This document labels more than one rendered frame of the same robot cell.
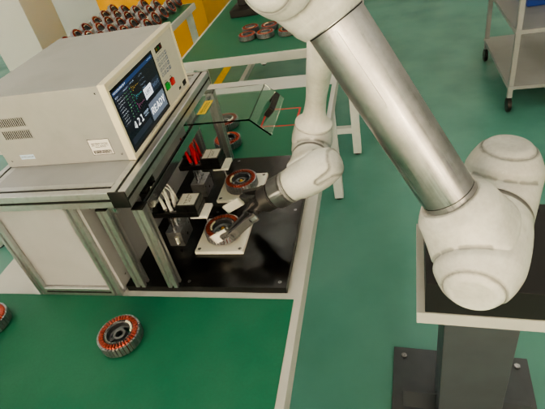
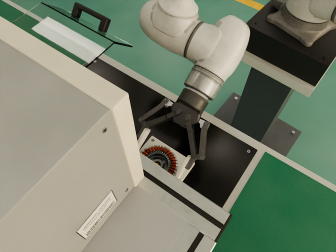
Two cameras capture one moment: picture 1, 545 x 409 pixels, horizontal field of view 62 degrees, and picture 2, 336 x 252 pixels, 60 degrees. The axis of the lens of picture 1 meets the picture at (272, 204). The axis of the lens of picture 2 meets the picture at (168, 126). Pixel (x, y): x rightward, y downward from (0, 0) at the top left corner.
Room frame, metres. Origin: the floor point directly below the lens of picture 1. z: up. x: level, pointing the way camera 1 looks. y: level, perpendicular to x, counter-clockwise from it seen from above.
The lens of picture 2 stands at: (0.96, 0.45, 1.53)
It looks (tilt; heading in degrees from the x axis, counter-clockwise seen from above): 59 degrees down; 287
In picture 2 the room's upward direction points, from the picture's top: straight up
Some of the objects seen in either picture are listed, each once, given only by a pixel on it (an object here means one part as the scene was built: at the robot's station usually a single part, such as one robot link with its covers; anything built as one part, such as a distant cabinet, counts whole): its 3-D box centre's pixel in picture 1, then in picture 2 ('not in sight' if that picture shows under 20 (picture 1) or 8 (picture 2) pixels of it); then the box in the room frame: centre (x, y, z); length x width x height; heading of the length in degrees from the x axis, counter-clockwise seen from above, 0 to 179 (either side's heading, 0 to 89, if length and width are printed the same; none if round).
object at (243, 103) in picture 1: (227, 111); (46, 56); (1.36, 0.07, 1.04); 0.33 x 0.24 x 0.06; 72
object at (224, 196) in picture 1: (242, 187); not in sight; (1.31, 0.09, 0.78); 0.15 x 0.15 x 0.01; 72
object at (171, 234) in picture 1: (179, 230); not in sight; (1.12, 0.30, 0.80); 0.08 x 0.05 x 0.06; 162
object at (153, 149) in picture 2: (223, 229); (157, 165); (1.08, 0.16, 0.80); 0.11 x 0.11 x 0.04
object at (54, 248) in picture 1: (57, 252); not in sight; (1.01, 0.61, 0.91); 0.28 x 0.03 x 0.32; 72
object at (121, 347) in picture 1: (120, 335); not in sight; (0.79, 0.46, 0.77); 0.11 x 0.11 x 0.04
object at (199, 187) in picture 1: (202, 184); not in sight; (1.35, 0.22, 0.80); 0.08 x 0.05 x 0.06; 162
